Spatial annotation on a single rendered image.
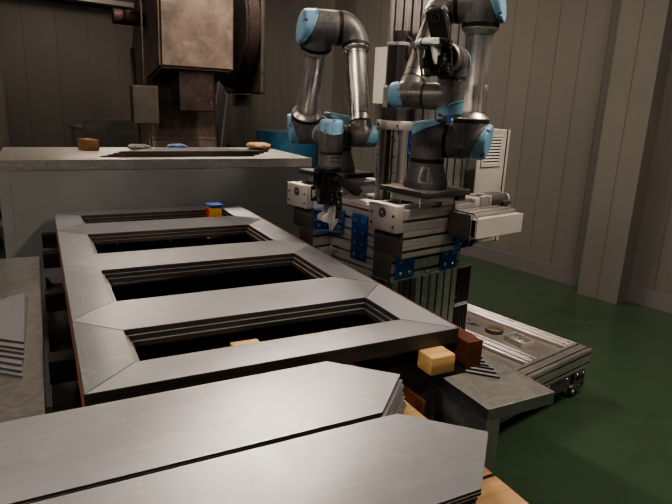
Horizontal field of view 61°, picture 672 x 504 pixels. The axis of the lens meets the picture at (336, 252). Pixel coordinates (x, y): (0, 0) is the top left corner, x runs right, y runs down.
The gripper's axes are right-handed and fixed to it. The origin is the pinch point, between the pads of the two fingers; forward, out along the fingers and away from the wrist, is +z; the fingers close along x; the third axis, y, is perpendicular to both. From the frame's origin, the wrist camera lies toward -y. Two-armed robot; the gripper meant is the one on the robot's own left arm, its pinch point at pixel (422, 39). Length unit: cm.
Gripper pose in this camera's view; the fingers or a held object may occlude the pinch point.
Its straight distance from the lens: 142.7
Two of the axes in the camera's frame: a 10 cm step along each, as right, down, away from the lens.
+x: -9.0, -0.1, 4.4
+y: 0.8, 9.8, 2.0
